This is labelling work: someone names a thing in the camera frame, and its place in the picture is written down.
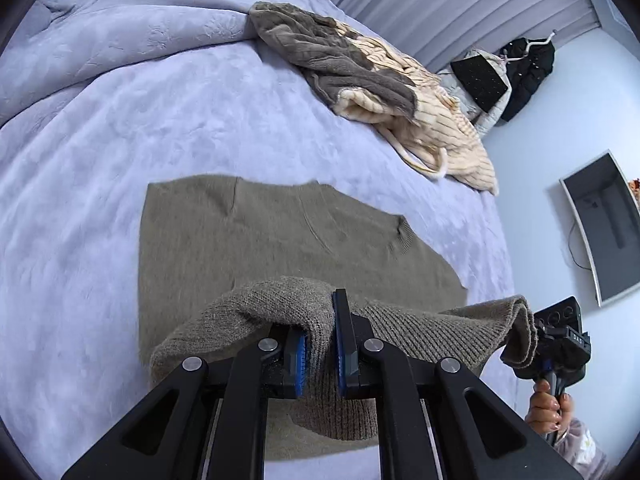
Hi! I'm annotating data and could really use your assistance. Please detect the lavender embossed bed blanket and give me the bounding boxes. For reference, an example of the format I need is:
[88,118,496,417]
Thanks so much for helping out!
[1,0,514,479]

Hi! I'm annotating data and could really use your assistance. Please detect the pink fuzzy right sleeve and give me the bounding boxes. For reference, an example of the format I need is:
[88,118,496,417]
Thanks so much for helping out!
[554,418,612,480]

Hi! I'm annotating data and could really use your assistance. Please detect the grey brown fleece garment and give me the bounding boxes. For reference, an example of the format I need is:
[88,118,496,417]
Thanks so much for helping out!
[248,1,418,125]

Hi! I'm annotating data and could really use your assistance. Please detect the wall mounted monitor screen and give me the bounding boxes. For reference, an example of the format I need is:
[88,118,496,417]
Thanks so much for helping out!
[560,151,639,307]

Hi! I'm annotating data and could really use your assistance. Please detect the grey pleated curtain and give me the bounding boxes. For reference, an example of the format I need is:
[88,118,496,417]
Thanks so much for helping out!
[332,0,600,70]

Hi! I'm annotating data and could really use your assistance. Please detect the white jacket black panel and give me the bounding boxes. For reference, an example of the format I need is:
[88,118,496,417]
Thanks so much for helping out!
[437,49,512,139]

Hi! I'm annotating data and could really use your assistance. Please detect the right hand painted nails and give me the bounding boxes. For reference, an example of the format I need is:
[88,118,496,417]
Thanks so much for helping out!
[525,379,574,438]

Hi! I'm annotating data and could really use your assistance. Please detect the olive brown knit sweater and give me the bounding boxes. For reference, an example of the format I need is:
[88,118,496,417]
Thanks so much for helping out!
[138,176,537,460]

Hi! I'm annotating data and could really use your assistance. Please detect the cream striped fleece garment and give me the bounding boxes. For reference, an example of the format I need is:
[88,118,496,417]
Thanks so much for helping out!
[332,22,498,195]

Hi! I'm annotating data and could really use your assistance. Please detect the black monitor cable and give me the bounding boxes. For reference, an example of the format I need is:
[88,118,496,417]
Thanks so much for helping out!
[566,219,594,272]

